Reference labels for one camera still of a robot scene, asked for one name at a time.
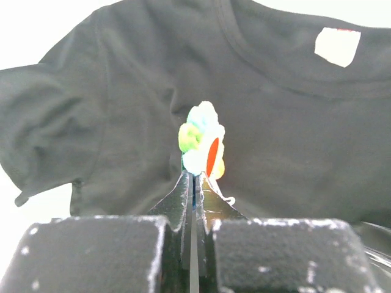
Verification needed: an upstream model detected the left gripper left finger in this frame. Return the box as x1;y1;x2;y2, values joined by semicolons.
1;172;190;292

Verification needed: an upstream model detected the colourful pom-pom brooch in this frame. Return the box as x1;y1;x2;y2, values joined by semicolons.
178;101;225;195

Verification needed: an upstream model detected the black t-shirt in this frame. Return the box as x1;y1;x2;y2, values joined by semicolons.
1;1;390;227

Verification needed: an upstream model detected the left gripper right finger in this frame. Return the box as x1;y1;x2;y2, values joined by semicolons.
195;174;382;292

